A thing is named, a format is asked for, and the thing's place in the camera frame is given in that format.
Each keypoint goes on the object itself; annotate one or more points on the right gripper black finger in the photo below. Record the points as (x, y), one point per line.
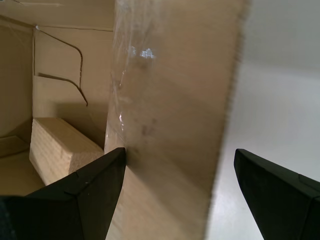
(62, 215)
(285, 200)

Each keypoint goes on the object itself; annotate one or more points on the light wooden block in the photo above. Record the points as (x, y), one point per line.
(57, 147)

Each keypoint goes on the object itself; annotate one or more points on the brown cardboard box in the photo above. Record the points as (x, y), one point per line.
(175, 100)

